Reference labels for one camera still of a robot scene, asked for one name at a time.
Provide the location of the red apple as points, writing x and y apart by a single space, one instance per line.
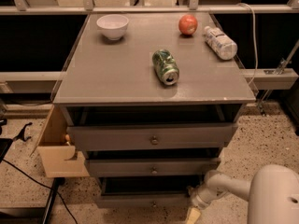
188 24

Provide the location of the grey drawer cabinet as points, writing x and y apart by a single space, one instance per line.
114 84

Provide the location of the grey top drawer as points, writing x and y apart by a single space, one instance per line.
151 136

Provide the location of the metal frame rail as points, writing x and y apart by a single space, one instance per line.
140 9

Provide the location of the green soda can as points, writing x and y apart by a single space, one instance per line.
165 67

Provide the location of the light wooden side box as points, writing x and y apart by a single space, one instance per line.
58 153

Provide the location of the black clamp tool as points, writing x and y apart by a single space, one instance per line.
21 135

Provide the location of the white ceramic bowl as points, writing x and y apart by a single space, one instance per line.
113 26

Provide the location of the black stand base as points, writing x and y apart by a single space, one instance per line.
41 213

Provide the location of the grey middle drawer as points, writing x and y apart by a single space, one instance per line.
151 167

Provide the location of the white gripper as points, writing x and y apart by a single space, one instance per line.
199 198

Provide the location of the grey bottom drawer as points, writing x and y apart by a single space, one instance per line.
146 191

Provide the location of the clear plastic water bottle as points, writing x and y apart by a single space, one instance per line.
220 43

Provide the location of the grey drawer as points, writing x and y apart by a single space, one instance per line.
151 167
146 191
151 136

